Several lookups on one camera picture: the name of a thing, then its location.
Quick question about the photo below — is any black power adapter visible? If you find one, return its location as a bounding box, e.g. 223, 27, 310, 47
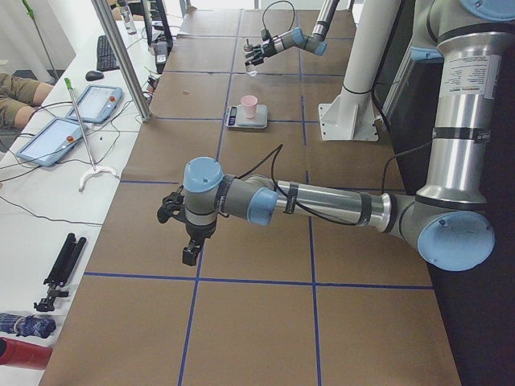
152, 41, 168, 74

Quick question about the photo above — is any blue folded umbrella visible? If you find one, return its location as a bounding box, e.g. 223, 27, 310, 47
1, 313, 56, 339

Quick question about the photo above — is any black computer mouse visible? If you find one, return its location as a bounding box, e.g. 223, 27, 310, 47
85, 71, 104, 81

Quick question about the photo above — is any green-handled reacher grabber tool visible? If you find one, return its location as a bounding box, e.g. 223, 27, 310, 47
64, 77, 118, 192

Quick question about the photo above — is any near blue teach pendant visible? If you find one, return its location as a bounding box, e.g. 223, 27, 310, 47
15, 117, 82, 166

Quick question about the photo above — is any pink paper cup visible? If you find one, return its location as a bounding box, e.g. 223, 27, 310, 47
241, 95, 258, 119

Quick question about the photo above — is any black folded tripod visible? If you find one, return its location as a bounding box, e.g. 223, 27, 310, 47
34, 233, 87, 312

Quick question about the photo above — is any digital kitchen scale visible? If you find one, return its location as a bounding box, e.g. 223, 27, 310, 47
225, 104, 268, 129

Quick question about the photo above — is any seated person in brown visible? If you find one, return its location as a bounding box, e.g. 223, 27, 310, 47
1, 73, 53, 129

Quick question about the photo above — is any red bottle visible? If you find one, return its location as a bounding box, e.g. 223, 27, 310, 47
1, 338, 53, 370

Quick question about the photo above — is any far blue teach pendant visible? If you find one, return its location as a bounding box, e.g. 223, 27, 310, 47
73, 85, 123, 124

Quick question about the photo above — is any black computer keyboard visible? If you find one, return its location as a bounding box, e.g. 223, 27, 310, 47
97, 35, 119, 72

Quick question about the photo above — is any aluminium frame post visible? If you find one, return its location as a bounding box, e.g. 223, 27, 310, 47
92, 0, 151, 122

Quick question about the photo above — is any blue teach pendant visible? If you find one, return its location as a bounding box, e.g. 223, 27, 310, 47
73, 85, 123, 124
15, 117, 82, 166

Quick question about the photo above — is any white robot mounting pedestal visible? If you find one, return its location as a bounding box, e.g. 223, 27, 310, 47
319, 0, 401, 142

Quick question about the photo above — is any glass sauce dispenser bottle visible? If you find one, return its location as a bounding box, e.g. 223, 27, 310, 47
243, 39, 258, 77

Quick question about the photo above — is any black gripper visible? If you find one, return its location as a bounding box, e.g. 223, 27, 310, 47
182, 221, 216, 265
244, 36, 282, 67

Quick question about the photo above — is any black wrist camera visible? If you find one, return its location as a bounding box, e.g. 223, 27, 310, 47
261, 28, 271, 41
157, 191, 186, 224

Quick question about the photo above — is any clear water bottle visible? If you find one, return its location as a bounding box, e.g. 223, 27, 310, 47
119, 5, 137, 35

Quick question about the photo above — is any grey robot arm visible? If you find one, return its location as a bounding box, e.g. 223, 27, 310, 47
173, 1, 514, 271
243, 0, 340, 73

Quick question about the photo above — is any black computer monitor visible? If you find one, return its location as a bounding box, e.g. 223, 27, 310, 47
140, 0, 173, 51

